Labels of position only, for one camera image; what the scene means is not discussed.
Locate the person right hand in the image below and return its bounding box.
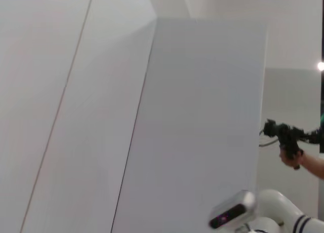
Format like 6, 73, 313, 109
279, 145, 304, 168

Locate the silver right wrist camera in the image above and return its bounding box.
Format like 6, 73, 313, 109
208, 189, 256, 230

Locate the black teleoperation handle device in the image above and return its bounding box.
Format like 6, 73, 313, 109
263, 119, 324, 170

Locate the person right forearm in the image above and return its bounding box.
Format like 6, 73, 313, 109
301, 150, 324, 180

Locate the teleoperation device cable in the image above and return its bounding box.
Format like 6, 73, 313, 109
258, 130, 279, 147

